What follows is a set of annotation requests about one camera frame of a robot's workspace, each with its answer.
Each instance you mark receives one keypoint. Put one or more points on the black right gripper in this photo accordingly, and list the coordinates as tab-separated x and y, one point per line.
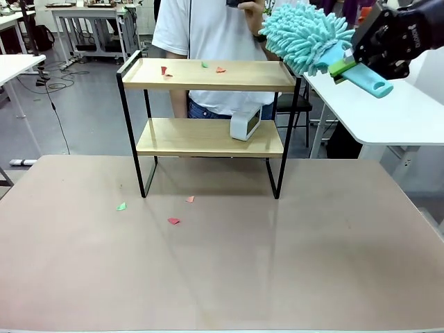
423	27

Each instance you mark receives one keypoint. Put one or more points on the teal microfibre duster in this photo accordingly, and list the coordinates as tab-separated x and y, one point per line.
305	34

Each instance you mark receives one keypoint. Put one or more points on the black phone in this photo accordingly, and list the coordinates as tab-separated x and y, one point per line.
236	2

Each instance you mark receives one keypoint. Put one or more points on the person's right forearm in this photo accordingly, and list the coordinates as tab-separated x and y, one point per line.
179	104

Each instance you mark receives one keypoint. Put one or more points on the person's left hand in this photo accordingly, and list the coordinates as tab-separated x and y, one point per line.
255	17

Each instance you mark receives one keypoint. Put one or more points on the large white table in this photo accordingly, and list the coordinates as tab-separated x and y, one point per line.
399	118

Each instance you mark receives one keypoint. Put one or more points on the black chair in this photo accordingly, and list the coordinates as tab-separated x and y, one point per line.
291	100

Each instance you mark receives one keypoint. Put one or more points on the black wrist watch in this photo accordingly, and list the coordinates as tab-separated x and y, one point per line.
260	37

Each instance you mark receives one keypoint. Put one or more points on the white cube clock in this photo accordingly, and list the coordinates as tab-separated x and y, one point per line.
239	128

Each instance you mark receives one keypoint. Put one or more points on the orange paper scrap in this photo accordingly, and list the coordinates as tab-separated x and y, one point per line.
220	70

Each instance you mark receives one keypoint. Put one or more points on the person in white T-shirt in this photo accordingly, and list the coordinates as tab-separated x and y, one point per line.
215	27

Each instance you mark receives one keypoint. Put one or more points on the red paper scrap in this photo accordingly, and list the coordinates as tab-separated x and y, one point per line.
163	70
173	221

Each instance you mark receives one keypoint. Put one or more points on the white background desk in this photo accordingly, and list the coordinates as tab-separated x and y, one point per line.
86	9

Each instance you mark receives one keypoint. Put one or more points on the black backpack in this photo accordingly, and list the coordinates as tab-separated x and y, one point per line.
43	36

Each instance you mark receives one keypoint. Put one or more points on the black stand pole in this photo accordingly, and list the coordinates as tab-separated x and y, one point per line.
29	27

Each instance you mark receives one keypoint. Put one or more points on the small white table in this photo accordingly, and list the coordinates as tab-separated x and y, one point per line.
14	66

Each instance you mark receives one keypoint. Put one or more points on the wooden shelf with black frame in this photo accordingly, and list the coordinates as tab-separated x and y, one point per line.
208	81

